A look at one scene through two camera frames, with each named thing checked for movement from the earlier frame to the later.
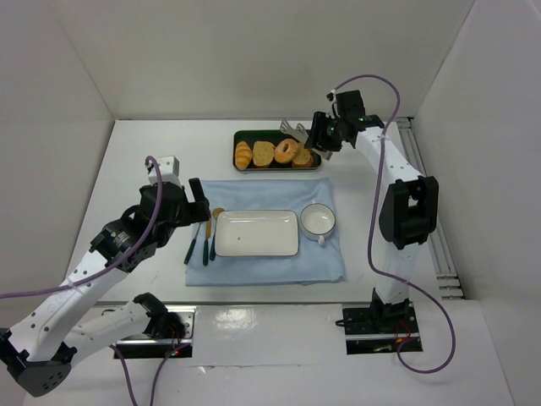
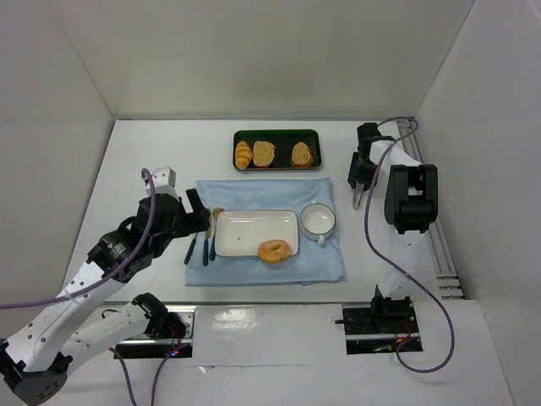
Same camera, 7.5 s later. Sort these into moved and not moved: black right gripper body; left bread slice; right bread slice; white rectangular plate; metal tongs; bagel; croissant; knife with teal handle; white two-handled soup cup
Moved: black right gripper body; metal tongs; bagel
Not moved: right bread slice; left bread slice; white two-handled soup cup; knife with teal handle; croissant; white rectangular plate
